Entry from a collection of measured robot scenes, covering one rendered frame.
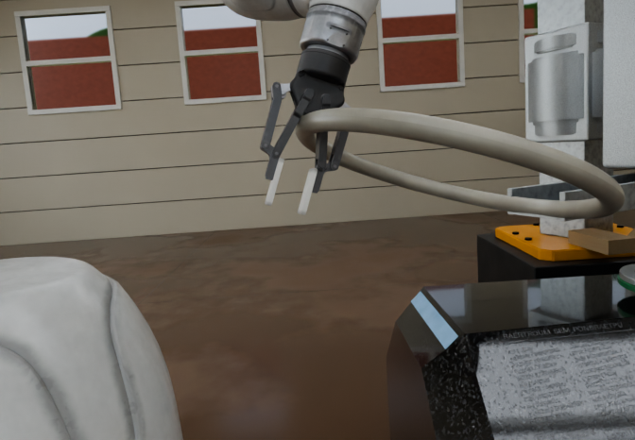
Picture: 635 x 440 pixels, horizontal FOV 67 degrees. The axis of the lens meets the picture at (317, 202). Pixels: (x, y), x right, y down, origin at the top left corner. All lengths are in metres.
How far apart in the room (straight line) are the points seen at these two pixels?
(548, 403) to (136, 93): 7.05
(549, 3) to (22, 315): 2.04
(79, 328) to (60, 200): 7.81
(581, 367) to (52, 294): 0.99
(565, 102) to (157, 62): 6.30
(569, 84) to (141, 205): 6.49
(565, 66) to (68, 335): 1.87
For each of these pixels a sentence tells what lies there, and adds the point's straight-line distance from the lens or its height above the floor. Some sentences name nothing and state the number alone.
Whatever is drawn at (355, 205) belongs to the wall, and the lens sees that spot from 7.23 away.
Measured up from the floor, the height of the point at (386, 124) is 1.22.
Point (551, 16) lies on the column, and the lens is 2.12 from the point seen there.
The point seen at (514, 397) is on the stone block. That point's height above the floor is 0.71.
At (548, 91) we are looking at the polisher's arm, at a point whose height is 1.34.
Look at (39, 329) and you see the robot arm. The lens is 0.26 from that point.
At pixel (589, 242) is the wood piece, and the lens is 1.90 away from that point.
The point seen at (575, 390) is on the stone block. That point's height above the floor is 0.71.
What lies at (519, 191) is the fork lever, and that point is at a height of 1.09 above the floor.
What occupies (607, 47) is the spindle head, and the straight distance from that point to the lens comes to 1.29.
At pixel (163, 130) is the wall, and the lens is 7.44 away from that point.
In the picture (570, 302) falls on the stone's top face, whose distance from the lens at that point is 1.27.
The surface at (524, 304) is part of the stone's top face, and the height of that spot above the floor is 0.80.
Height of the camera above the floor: 1.21
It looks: 7 degrees down
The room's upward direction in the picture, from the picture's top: 4 degrees counter-clockwise
